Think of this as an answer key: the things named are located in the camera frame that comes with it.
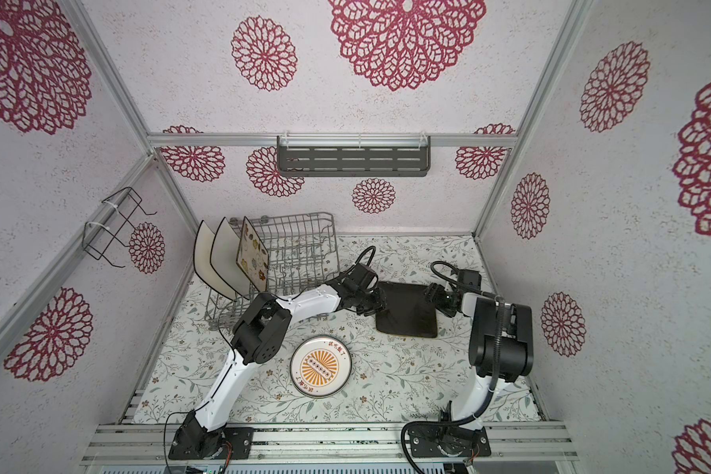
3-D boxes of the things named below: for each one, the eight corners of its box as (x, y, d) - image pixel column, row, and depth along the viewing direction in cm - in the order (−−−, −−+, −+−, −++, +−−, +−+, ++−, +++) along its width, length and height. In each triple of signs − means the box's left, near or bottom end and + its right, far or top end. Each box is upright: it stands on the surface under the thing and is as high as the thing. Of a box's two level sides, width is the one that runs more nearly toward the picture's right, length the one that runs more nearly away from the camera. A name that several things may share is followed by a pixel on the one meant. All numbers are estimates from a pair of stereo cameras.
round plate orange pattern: (288, 397, 82) (285, 393, 80) (295, 340, 93) (294, 335, 91) (351, 397, 82) (351, 393, 80) (351, 340, 93) (351, 335, 91)
